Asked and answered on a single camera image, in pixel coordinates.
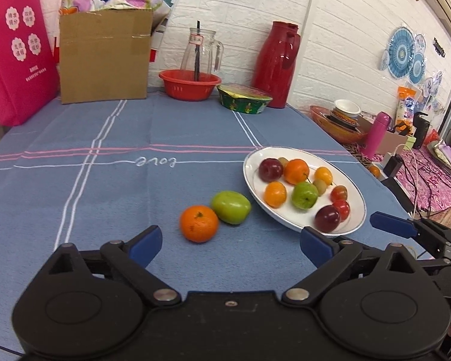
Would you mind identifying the dark red plum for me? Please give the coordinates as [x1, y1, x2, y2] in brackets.
[314, 205, 341, 233]
[258, 158, 284, 183]

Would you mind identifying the red apple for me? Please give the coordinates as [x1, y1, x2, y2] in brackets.
[332, 200, 350, 223]

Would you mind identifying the red-yellow small apple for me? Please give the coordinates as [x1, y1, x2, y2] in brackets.
[330, 185, 348, 202]

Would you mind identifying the green apple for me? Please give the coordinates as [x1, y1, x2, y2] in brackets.
[292, 182, 318, 210]
[211, 191, 252, 226]

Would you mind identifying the orange tangerine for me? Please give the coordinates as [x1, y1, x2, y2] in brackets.
[179, 205, 219, 243]
[284, 159, 309, 186]

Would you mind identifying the yellow-orange orange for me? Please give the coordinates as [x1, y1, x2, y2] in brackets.
[314, 166, 333, 186]

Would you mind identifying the small orange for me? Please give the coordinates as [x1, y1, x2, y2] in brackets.
[263, 181, 287, 209]

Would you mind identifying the small brown kiwi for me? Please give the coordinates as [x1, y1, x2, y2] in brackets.
[278, 157, 288, 167]

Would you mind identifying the pink floral tablecloth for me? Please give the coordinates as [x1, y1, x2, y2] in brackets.
[394, 144, 451, 227]

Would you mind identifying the white round plate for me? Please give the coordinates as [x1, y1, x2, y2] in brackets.
[243, 147, 367, 236]

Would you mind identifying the pink water bottle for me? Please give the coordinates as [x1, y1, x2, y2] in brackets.
[361, 112, 391, 160]

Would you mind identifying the black bottle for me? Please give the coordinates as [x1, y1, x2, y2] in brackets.
[413, 112, 430, 149]

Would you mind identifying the orange-brown bowl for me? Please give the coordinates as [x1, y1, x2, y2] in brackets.
[309, 105, 367, 144]

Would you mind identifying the blue striped tablecloth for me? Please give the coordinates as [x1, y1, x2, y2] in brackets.
[0, 91, 405, 360]

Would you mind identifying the blue paper fan decoration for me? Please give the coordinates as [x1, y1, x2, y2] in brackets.
[379, 27, 415, 78]

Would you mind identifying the red plastic basket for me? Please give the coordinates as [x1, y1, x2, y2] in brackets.
[159, 69, 221, 102]

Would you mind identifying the green instant noodle bowl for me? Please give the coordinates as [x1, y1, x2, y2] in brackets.
[217, 84, 273, 115]

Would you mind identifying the red thermos jug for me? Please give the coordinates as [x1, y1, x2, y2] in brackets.
[251, 21, 301, 108]

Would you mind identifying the cardboard box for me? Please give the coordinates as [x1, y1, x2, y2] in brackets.
[59, 9, 153, 104]

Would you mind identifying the glass pitcher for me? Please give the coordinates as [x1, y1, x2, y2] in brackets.
[181, 20, 224, 82]

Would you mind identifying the pink tote bag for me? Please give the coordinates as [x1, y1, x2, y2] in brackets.
[0, 0, 59, 127]

